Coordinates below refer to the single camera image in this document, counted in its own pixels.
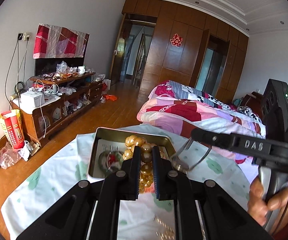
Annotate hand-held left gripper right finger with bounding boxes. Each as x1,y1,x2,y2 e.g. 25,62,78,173
152,146,274,240

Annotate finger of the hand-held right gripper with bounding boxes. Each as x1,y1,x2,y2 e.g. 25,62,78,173
191,127,288,173

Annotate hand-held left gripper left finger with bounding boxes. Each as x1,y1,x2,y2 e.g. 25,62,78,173
16,146,142,240

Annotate silver bangle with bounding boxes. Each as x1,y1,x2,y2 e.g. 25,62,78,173
171,137,212,173

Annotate gold pearl necklace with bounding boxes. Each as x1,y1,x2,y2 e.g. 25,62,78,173
123,135,167,194

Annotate green jade bracelet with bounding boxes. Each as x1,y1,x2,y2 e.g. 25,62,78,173
98,151,124,173

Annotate pink tin box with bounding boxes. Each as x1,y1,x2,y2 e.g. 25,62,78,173
87,127,177,180

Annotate person's right hand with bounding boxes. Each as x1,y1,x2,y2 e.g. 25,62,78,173
247,179,288,227

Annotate wooden bed headboard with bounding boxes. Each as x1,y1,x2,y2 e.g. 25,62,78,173
241,91,288,150

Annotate pink patchwork quilt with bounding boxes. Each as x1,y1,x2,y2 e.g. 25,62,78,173
137,80,268,165

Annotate white green patterned tablecloth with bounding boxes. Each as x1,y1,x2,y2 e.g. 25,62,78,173
1,125,254,240

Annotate wooden wardrobe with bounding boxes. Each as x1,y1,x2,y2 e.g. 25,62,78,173
121,0,249,103

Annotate wooden television cabinet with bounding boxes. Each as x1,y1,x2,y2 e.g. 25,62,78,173
10,71,104,140

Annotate wooden door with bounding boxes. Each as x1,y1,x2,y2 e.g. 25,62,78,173
109,15,127,83

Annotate clear plastic bag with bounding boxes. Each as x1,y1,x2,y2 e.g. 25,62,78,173
0,141,31,169

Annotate white cardboard box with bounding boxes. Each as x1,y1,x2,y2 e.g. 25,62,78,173
20,90,45,108

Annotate red yellow paper bag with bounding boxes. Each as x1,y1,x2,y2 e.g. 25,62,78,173
0,109,26,150

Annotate black television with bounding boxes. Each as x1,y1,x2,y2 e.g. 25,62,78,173
34,55,86,77

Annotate red pink patchwork cloth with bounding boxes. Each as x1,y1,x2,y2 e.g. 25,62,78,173
33,23,90,60

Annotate red paper wall decoration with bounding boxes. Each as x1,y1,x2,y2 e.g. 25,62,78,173
170,33,183,47

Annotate hanging power cables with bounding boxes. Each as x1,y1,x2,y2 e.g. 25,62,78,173
4,40,30,100

